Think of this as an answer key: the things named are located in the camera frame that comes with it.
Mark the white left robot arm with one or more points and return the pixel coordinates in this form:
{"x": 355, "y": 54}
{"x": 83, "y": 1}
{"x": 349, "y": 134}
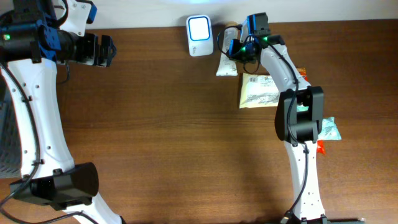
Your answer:
{"x": 37, "y": 37}

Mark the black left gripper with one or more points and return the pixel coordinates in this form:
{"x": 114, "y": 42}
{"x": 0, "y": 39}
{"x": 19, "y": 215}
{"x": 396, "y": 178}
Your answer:
{"x": 107, "y": 53}

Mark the cream yellow food pouch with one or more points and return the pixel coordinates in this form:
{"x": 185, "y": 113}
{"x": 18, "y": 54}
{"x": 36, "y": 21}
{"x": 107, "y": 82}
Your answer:
{"x": 258, "y": 91}

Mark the orange spaghetti package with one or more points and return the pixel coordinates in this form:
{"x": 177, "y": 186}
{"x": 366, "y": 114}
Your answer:
{"x": 320, "y": 143}

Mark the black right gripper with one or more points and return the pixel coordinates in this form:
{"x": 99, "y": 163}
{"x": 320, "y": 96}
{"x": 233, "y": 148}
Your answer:
{"x": 232, "y": 53}

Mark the teal wet wipes pack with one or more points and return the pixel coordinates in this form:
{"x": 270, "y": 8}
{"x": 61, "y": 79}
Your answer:
{"x": 329, "y": 131}

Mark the small teal tissue pack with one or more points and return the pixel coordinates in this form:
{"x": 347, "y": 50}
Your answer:
{"x": 302, "y": 108}

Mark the white barcode scanner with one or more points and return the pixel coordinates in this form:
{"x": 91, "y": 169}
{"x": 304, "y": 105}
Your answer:
{"x": 199, "y": 35}

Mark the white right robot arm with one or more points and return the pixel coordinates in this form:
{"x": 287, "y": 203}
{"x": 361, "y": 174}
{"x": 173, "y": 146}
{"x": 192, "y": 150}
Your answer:
{"x": 299, "y": 114}

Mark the white tube with cork cap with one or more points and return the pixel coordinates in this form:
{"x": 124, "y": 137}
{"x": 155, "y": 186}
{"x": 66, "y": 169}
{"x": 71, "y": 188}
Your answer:
{"x": 226, "y": 67}

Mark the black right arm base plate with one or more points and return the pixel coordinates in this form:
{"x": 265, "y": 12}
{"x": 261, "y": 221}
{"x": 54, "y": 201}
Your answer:
{"x": 346, "y": 221}

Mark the grey plastic mesh basket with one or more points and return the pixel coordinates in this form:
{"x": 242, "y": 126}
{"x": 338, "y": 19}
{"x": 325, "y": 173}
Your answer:
{"x": 10, "y": 140}

